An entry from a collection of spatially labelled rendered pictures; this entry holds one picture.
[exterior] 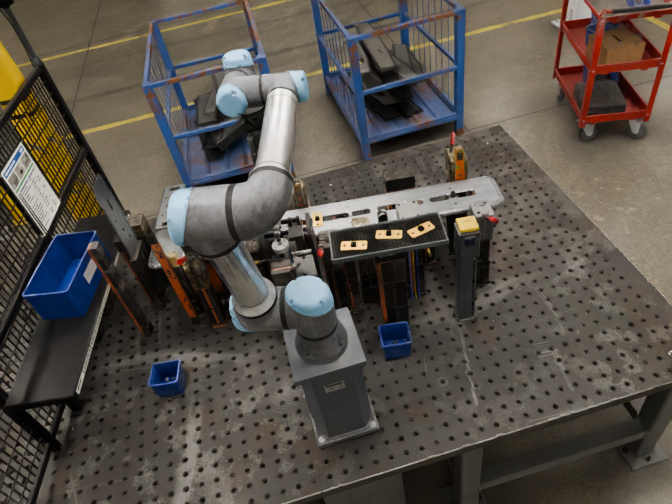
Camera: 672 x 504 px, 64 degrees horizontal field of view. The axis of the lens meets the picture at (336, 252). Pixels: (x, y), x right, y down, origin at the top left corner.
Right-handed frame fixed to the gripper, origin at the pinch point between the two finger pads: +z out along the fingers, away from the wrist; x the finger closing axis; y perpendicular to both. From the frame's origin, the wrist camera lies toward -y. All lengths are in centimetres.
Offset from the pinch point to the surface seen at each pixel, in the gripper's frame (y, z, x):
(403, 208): 43, 33, 10
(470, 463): 50, 97, -55
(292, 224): 3.8, 28.0, 5.9
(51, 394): -75, 41, -38
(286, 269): -0.5, 36.6, -6.5
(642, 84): 270, 144, 238
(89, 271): -71, 34, 7
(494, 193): 79, 44, 22
